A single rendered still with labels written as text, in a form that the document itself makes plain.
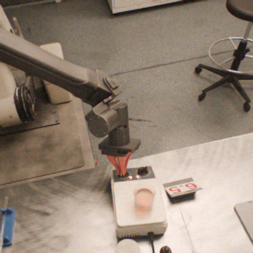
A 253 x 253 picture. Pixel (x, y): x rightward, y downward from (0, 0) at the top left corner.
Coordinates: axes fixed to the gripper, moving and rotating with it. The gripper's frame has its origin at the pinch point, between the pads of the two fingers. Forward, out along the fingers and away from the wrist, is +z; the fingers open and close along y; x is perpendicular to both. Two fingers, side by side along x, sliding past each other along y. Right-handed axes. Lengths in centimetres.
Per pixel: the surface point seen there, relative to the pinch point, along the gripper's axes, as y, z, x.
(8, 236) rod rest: -25.0, 11.5, -22.0
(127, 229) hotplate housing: 6.3, 8.2, -12.9
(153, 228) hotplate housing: 11.7, 9.0, -9.7
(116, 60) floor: -72, -9, 164
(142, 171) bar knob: 5.1, 0.5, 2.5
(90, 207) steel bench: -7.6, 9.1, -6.8
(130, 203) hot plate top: 5.6, 3.3, -8.8
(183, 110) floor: -8, 23, 132
